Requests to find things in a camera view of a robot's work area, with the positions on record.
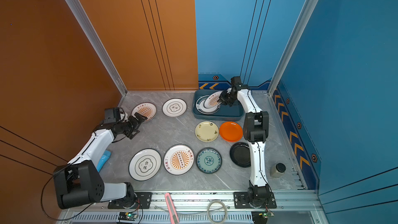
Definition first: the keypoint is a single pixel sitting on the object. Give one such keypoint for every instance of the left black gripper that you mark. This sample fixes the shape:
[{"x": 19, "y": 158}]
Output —
[{"x": 136, "y": 124}]

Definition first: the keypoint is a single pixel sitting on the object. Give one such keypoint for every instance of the orange plate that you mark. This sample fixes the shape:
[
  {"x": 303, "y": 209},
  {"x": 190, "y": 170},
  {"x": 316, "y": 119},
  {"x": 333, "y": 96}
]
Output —
[{"x": 231, "y": 131}]

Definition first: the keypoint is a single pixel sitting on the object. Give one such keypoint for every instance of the blue cylindrical tube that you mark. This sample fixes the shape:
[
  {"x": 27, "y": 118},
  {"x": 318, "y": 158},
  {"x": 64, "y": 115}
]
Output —
[{"x": 104, "y": 158}]

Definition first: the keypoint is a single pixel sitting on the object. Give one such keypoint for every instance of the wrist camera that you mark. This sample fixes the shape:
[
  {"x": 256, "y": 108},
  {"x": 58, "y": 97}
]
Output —
[
  {"x": 112, "y": 115},
  {"x": 236, "y": 82}
]

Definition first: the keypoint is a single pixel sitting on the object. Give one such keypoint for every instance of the cream yellow plate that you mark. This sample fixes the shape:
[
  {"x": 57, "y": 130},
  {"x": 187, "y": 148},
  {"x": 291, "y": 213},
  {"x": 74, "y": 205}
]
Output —
[{"x": 207, "y": 131}]

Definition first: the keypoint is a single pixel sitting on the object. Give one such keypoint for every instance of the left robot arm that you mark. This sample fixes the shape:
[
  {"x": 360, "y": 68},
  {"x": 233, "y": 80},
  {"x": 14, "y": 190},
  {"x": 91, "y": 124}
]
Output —
[{"x": 79, "y": 183}]

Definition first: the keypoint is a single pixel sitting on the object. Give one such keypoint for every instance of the sunburst plate front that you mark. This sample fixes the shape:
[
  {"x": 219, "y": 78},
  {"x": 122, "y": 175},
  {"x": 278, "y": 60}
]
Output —
[{"x": 179, "y": 160}]

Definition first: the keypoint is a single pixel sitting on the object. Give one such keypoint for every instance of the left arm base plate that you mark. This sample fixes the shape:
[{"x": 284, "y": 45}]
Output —
[{"x": 142, "y": 200}]

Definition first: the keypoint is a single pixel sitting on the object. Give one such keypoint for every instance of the white flower plate back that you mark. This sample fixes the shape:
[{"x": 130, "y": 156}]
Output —
[{"x": 174, "y": 107}]

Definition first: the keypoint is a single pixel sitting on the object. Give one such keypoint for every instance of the black plate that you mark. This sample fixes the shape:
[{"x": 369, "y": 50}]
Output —
[{"x": 240, "y": 154}]

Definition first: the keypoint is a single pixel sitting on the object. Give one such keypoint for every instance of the white green-rimmed plate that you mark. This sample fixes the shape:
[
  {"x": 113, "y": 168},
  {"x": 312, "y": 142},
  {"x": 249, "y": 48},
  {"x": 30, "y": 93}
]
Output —
[{"x": 201, "y": 107}]

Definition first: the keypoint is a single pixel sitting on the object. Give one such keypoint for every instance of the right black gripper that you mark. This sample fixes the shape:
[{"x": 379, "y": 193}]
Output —
[{"x": 222, "y": 98}]

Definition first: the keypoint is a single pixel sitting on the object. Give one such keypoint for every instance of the large white flower plate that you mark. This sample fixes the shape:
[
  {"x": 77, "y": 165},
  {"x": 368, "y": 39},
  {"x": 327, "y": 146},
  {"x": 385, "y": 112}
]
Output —
[{"x": 145, "y": 164}]

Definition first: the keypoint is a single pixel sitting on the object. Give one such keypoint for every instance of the sunburst plate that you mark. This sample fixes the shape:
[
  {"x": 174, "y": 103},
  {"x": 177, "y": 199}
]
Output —
[
  {"x": 179, "y": 160},
  {"x": 145, "y": 109},
  {"x": 213, "y": 100}
]

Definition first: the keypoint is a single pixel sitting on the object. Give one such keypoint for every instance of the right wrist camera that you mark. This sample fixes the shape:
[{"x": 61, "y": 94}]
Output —
[{"x": 236, "y": 82}]

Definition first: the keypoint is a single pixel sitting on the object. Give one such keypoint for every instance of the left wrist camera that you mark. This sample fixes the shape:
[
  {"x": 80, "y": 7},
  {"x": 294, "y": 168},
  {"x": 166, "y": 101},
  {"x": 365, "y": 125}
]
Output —
[{"x": 112, "y": 115}]

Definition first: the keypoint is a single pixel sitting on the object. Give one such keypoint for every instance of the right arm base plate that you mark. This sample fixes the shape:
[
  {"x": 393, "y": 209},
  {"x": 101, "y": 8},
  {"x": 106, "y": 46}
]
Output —
[{"x": 243, "y": 200}]

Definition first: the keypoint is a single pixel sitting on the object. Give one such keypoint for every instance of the circuit board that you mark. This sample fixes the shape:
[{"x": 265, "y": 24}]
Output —
[
  {"x": 261, "y": 217},
  {"x": 128, "y": 218}
]

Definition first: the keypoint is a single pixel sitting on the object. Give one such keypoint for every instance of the left circuit board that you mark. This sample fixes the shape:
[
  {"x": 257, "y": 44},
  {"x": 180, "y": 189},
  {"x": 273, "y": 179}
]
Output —
[{"x": 128, "y": 218}]

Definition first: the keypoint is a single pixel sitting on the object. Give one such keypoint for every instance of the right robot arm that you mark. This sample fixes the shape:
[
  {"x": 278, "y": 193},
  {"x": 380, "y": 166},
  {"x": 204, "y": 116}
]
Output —
[{"x": 255, "y": 132}]

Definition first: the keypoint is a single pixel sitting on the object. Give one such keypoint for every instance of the teal plastic bin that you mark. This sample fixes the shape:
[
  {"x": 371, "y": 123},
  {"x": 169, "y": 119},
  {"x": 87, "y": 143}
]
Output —
[{"x": 224, "y": 113}]

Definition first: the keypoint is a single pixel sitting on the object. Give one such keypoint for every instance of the pink utility knife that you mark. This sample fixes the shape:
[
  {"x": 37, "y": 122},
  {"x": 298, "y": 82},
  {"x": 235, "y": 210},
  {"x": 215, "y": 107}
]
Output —
[{"x": 171, "y": 208}]

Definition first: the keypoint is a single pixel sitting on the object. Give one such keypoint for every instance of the right circuit board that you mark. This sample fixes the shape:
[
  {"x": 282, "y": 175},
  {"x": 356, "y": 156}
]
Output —
[{"x": 261, "y": 217}]

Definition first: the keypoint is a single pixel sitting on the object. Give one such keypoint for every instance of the teal patterned plate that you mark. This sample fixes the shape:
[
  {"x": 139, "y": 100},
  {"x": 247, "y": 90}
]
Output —
[{"x": 209, "y": 160}]

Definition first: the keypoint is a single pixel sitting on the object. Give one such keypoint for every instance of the small jar black lid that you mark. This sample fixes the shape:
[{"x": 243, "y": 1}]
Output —
[{"x": 277, "y": 170}]

